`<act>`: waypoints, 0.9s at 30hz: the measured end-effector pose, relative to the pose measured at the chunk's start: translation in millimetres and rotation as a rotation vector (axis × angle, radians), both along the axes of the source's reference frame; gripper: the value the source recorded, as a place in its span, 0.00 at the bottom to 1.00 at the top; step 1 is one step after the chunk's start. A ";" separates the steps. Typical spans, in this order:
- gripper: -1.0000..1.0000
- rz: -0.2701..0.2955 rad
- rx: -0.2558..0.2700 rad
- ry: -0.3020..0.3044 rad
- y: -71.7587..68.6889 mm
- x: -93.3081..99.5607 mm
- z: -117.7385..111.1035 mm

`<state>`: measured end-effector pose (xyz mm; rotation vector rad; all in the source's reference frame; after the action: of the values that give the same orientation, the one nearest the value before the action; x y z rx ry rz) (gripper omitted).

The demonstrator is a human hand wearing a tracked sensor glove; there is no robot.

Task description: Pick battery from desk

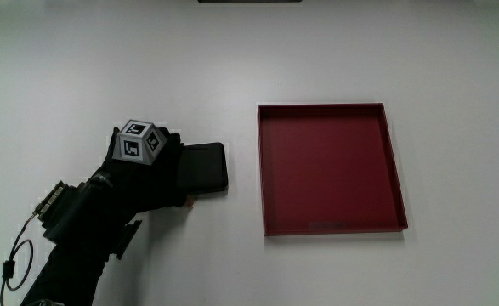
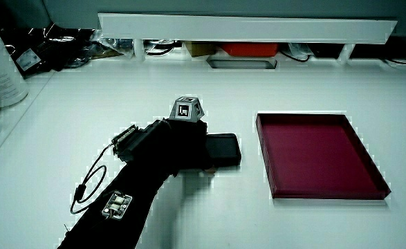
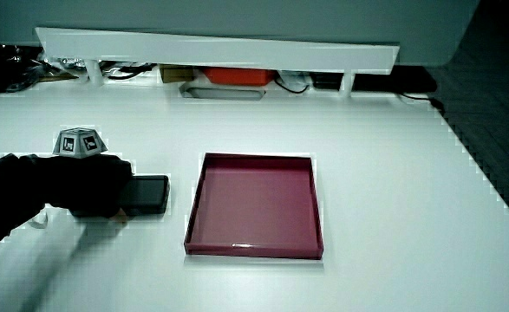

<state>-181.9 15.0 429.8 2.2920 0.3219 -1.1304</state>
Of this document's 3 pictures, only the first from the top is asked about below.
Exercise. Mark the black battery pack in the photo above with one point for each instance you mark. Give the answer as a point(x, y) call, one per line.
point(204, 168)

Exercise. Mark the red square tray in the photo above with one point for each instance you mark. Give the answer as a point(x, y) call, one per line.
point(330, 170)

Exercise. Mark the dark flat object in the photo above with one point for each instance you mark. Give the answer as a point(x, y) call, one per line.
point(249, 1)

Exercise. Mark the person's left hand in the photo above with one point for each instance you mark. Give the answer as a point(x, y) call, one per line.
point(147, 187)

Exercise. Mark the person's left forearm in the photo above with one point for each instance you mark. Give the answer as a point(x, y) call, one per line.
point(72, 255)

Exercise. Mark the white desk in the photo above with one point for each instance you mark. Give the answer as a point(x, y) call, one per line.
point(249, 55)

